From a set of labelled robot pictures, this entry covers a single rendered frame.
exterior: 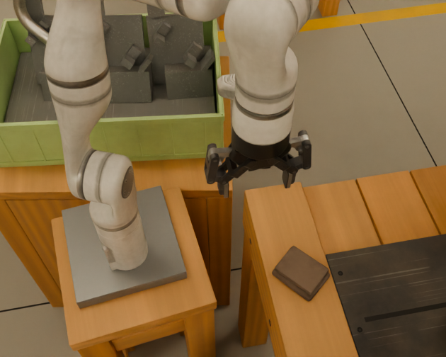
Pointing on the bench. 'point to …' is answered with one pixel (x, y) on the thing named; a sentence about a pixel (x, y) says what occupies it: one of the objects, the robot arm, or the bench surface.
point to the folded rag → (301, 273)
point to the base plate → (402, 297)
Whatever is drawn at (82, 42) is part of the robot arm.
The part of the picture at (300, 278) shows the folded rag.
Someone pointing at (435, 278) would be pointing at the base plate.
